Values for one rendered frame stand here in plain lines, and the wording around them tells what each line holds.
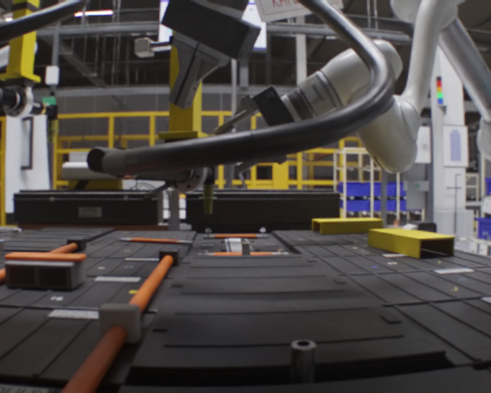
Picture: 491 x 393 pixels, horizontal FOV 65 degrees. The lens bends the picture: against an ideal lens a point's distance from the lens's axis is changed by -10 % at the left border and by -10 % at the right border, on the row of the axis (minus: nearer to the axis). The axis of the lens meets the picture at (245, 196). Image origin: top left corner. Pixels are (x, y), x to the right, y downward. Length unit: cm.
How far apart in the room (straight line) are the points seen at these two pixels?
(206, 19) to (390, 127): 45
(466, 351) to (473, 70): 122
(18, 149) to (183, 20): 299
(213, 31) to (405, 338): 45
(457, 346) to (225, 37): 46
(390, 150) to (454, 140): 378
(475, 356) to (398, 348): 5
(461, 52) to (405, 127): 56
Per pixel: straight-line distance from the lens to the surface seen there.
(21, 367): 27
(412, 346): 27
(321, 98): 83
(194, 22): 61
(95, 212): 120
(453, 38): 140
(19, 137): 353
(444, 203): 458
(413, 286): 47
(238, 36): 58
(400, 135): 90
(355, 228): 101
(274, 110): 85
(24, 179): 351
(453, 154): 464
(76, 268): 46
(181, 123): 83
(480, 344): 31
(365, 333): 29
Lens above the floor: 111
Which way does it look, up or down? 1 degrees down
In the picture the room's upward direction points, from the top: straight up
